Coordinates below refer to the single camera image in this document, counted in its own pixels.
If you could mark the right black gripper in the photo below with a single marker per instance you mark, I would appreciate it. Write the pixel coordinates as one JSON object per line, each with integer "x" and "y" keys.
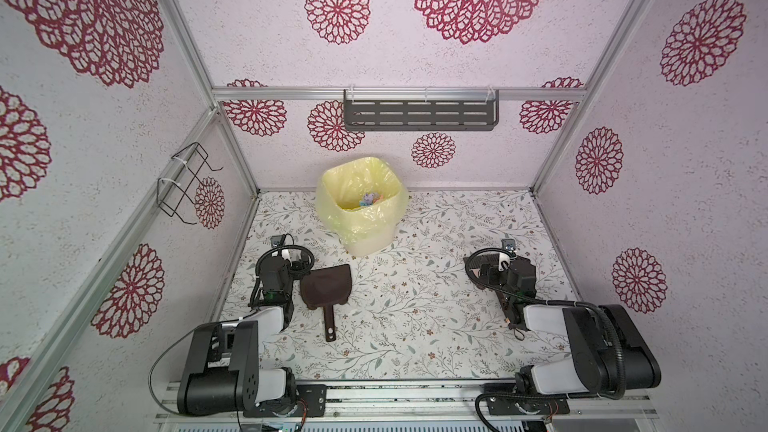
{"x": 493, "y": 270}

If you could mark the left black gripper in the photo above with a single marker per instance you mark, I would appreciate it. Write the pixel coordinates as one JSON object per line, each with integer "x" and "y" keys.
{"x": 298, "y": 264}

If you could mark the dark brown plastic dustpan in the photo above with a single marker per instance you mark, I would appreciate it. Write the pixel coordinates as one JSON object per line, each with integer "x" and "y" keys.
{"x": 324, "y": 289}

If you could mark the bin with yellow-green bag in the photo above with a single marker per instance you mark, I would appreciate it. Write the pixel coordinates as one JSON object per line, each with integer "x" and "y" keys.
{"x": 362, "y": 202}

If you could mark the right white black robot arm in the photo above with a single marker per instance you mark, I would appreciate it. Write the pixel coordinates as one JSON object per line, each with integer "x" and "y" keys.
{"x": 608, "y": 354}

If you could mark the black wire wall rack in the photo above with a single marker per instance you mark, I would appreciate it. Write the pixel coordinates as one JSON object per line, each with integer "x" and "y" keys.
{"x": 171, "y": 193}

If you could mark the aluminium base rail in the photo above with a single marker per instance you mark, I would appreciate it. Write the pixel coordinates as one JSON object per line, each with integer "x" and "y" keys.
{"x": 453, "y": 400}

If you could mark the dark grey wall shelf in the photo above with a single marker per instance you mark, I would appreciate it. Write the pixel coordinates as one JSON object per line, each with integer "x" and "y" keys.
{"x": 424, "y": 115}

